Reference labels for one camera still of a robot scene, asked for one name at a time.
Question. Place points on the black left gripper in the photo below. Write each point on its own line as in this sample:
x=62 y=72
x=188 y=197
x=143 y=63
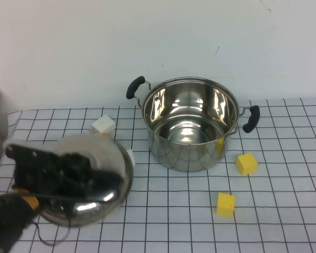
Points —
x=39 y=174

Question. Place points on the steel lid with black knob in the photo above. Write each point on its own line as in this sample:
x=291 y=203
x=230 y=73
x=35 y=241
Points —
x=94 y=210

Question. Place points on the white foam cube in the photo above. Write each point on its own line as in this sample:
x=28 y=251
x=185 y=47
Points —
x=131 y=156

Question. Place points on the white power adapter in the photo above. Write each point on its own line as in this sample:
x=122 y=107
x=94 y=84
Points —
x=103 y=124

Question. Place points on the white black grid tablecloth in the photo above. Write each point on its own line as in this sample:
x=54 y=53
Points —
x=179 y=210

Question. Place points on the yellow foam cube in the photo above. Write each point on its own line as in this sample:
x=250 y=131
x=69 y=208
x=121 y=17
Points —
x=225 y=205
x=247 y=164

